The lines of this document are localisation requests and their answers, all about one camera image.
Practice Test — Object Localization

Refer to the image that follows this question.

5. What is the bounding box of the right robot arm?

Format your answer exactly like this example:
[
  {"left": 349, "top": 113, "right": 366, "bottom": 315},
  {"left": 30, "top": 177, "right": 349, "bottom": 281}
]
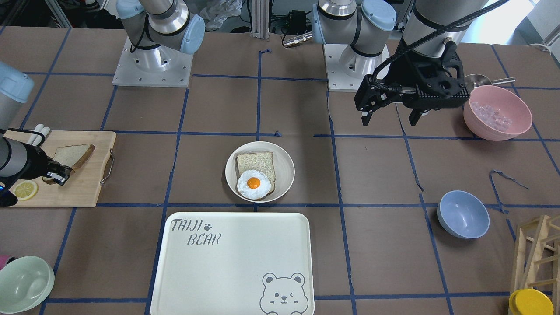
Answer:
[{"left": 0, "top": 0, "right": 205, "bottom": 207}]

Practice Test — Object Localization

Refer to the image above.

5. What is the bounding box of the green plastic bowl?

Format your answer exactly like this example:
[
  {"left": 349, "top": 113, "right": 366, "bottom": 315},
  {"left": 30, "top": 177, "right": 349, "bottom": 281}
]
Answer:
[{"left": 0, "top": 256, "right": 55, "bottom": 314}]

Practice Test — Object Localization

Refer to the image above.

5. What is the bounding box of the white plastic fork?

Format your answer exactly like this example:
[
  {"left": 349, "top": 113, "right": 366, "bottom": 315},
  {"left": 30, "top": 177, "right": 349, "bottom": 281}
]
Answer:
[{"left": 27, "top": 124, "right": 45, "bottom": 146}]

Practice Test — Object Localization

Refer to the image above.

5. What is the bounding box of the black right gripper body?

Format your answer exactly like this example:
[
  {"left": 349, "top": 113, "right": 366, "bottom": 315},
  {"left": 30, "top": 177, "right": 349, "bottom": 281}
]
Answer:
[{"left": 9, "top": 146, "right": 55, "bottom": 179}]

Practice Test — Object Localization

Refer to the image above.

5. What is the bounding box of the fried egg toy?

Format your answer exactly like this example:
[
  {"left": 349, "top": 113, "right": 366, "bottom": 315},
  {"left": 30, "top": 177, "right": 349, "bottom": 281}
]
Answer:
[{"left": 236, "top": 170, "right": 272, "bottom": 200}]

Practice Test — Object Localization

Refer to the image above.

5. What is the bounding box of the blue plastic bowl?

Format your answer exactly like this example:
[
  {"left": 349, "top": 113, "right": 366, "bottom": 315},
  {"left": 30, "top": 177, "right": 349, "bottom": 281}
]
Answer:
[{"left": 437, "top": 191, "right": 490, "bottom": 239}]

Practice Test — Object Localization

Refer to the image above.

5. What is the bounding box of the wooden rack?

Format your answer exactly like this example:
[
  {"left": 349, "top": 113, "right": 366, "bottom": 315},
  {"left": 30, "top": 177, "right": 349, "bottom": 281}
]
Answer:
[{"left": 510, "top": 215, "right": 560, "bottom": 308}]

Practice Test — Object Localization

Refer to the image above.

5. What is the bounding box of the white plastic knife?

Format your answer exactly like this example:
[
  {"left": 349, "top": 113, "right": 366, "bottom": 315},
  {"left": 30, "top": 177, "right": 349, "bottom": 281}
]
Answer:
[{"left": 34, "top": 127, "right": 50, "bottom": 147}]

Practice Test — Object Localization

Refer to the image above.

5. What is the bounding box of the pink bowl with ice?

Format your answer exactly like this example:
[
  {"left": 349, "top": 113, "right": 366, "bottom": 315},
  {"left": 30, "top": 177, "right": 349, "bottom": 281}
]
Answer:
[{"left": 463, "top": 85, "right": 533, "bottom": 141}]

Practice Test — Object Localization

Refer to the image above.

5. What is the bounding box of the lemon slice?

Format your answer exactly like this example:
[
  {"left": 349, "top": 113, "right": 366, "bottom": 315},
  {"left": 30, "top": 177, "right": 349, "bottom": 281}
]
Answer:
[{"left": 13, "top": 181, "right": 39, "bottom": 201}]

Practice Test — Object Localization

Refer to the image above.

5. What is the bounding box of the cream round plate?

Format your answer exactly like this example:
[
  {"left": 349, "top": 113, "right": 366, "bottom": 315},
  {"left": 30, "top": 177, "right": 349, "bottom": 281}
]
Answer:
[{"left": 224, "top": 141, "right": 295, "bottom": 203}]

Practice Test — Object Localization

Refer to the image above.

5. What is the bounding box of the bread slice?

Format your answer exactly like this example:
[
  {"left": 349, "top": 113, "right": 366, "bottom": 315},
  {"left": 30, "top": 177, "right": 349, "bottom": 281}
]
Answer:
[
  {"left": 50, "top": 143, "right": 95, "bottom": 176},
  {"left": 236, "top": 151, "right": 276, "bottom": 195}
]

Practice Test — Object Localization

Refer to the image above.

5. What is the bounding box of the metal scoop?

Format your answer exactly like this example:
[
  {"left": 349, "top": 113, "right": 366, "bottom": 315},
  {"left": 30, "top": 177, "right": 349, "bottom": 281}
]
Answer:
[{"left": 464, "top": 74, "right": 516, "bottom": 91}]

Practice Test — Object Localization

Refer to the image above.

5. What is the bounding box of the bread slice under egg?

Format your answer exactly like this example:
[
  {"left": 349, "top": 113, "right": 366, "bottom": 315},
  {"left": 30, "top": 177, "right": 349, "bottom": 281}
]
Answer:
[{"left": 236, "top": 151, "right": 276, "bottom": 195}]

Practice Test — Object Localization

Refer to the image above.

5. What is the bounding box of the cream bear serving tray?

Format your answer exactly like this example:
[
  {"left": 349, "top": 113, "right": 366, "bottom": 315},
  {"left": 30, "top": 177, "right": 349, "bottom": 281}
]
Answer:
[{"left": 150, "top": 213, "right": 315, "bottom": 315}]

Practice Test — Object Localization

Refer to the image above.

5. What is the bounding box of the pink cup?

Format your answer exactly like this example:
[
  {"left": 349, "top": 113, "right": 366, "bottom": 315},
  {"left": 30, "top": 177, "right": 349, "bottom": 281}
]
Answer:
[{"left": 0, "top": 255, "right": 16, "bottom": 270}]

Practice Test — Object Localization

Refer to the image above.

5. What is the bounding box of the yellow round lid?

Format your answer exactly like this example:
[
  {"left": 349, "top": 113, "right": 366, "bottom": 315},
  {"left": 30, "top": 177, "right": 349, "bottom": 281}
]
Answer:
[{"left": 508, "top": 288, "right": 554, "bottom": 315}]

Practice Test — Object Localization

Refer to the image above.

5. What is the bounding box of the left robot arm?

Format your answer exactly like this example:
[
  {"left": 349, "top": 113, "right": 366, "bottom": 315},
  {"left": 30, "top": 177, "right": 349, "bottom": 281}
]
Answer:
[{"left": 311, "top": 0, "right": 486, "bottom": 126}]

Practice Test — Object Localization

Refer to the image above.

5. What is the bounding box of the wooden cutting board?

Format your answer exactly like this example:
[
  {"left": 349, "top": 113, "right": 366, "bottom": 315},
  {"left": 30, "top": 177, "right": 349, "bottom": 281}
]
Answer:
[{"left": 15, "top": 131, "right": 116, "bottom": 207}]

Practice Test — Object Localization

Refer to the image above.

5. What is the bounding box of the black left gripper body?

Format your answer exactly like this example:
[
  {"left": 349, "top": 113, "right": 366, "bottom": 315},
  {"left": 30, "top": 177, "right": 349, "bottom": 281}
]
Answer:
[{"left": 354, "top": 41, "right": 470, "bottom": 112}]

